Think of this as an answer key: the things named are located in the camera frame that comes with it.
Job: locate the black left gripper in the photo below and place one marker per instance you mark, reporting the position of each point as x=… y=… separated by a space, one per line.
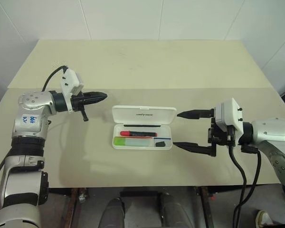
x=77 y=103

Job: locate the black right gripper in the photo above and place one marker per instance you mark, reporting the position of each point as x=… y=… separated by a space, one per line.
x=219 y=137

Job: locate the small black eraser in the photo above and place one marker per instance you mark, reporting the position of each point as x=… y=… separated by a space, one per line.
x=160 y=144

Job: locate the black marker with red cap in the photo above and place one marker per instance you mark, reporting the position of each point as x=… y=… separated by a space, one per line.
x=126 y=133

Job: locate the white stick with green cap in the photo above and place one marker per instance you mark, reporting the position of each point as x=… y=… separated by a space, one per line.
x=120 y=142

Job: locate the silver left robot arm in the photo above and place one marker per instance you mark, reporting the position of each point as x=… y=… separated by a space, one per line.
x=33 y=102

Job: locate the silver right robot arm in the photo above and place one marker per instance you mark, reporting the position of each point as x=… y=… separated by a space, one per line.
x=273 y=130

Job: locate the white hard pencil case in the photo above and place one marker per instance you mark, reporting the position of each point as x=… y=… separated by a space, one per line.
x=145 y=115

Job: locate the rusty brown table leg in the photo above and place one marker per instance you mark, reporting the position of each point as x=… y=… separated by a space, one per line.
x=205 y=204
x=73 y=206

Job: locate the grey rounded shape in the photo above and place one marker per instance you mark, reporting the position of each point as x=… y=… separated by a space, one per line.
x=172 y=209

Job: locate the white and green shoe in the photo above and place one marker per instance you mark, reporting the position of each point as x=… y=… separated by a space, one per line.
x=263 y=219

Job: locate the dark rounded shape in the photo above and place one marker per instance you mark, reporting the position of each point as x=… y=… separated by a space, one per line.
x=112 y=211

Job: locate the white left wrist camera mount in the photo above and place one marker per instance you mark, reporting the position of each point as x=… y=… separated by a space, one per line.
x=70 y=80

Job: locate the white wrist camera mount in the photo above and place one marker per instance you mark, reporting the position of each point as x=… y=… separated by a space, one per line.
x=70 y=80
x=230 y=111

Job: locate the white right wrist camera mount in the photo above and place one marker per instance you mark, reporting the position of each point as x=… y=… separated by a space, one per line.
x=230 y=111

